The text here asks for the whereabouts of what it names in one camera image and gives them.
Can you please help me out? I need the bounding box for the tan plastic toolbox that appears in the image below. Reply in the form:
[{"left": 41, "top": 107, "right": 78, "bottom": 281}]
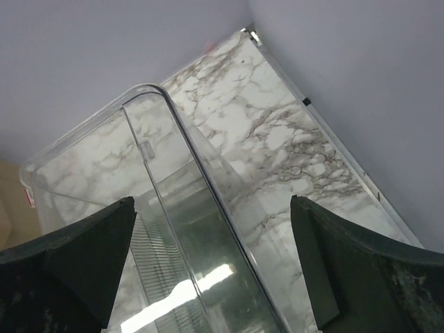
[{"left": 1, "top": 160, "right": 42, "bottom": 250}]

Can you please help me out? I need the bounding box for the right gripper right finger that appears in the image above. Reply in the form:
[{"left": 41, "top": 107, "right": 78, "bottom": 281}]
[{"left": 290, "top": 196, "right": 443, "bottom": 332}]

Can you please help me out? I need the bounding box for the clear acrylic makeup organizer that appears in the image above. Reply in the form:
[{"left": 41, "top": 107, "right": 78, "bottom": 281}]
[{"left": 19, "top": 83, "right": 309, "bottom": 332}]

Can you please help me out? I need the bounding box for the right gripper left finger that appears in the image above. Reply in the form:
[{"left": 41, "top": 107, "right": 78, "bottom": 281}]
[{"left": 1, "top": 197, "right": 136, "bottom": 332}]

